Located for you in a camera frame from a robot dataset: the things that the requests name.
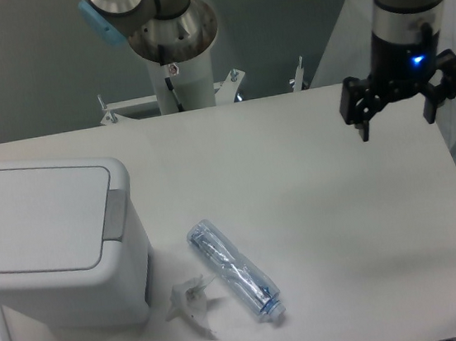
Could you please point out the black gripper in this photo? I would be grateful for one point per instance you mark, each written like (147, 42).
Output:
(396, 69)

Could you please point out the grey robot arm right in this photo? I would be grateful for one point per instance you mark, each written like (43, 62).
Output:
(399, 21)

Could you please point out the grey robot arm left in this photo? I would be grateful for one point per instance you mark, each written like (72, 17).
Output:
(163, 31)

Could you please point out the white plastic trash can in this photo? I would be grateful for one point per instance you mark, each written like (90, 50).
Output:
(73, 251)

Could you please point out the clear empty plastic bottle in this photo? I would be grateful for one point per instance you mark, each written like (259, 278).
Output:
(250, 284)

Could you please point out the crumpled white tissue paper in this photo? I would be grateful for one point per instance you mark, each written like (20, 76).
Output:
(188, 300)

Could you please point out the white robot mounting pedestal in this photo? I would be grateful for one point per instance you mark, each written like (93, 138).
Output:
(178, 87)

